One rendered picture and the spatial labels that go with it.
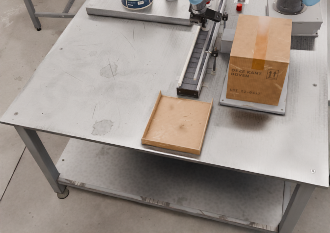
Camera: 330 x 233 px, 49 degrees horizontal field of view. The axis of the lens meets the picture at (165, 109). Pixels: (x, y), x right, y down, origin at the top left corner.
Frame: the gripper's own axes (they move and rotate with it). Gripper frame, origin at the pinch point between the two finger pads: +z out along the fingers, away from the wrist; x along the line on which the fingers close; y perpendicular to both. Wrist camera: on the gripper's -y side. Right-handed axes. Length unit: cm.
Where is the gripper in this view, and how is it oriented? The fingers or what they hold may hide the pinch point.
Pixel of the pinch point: (206, 25)
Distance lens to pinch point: 202.0
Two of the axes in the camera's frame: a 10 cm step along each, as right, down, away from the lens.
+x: -2.0, 9.7, -1.5
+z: 1.9, 1.9, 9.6
